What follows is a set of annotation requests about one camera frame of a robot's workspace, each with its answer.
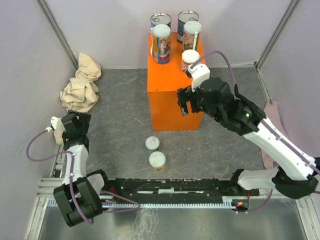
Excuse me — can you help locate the light blue cable duct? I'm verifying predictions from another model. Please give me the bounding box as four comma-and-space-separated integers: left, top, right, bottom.
48, 195, 247, 209

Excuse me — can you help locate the aluminium frame post right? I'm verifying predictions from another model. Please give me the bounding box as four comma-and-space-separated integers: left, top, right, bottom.
255, 0, 300, 71

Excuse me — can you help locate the orange box counter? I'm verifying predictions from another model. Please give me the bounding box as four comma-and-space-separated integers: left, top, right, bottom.
147, 32, 203, 131

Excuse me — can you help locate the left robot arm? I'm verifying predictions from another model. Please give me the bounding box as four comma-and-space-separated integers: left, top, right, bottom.
51, 110, 111, 227

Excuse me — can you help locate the mauve crumpled cloth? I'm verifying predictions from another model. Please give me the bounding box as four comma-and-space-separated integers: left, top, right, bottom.
260, 100, 288, 169

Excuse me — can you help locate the white lid small can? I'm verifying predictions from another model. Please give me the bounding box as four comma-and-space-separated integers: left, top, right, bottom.
181, 49, 200, 73

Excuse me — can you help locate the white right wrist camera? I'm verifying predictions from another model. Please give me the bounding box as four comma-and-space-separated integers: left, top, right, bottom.
187, 63, 210, 92

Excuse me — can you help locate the aluminium frame post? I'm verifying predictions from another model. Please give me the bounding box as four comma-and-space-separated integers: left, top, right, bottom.
36, 0, 78, 70
255, 0, 300, 71

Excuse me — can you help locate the yellow can white lid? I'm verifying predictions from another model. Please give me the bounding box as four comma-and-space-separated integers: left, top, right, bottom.
148, 151, 166, 172

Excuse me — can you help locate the aluminium frame post left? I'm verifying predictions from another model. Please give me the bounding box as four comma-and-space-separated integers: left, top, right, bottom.
36, 0, 78, 70

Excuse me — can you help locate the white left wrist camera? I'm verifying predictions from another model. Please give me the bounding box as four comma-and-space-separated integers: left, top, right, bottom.
50, 116, 65, 132

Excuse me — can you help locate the colourful can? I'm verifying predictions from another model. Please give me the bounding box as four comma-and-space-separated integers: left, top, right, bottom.
182, 21, 202, 52

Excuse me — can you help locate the yellow labelled can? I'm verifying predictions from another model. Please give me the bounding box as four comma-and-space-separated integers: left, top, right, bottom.
151, 24, 171, 65

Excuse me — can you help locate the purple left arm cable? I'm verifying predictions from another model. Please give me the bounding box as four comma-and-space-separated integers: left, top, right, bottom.
26, 128, 95, 225

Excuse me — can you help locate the blue tall tin can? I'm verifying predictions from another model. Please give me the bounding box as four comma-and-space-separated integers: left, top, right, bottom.
150, 12, 172, 28

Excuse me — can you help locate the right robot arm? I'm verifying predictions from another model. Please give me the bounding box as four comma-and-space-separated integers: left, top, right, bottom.
176, 77, 320, 200

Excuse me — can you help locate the beige crumpled cloth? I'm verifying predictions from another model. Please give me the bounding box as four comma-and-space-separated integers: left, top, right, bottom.
53, 52, 103, 145

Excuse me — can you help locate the grey lid can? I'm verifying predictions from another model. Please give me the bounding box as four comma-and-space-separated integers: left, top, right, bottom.
145, 136, 160, 153

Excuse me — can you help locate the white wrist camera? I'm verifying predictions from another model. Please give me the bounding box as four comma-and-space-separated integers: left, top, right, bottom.
187, 63, 210, 92
50, 116, 65, 132

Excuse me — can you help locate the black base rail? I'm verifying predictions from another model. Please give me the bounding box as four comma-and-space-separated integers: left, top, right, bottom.
105, 178, 260, 205

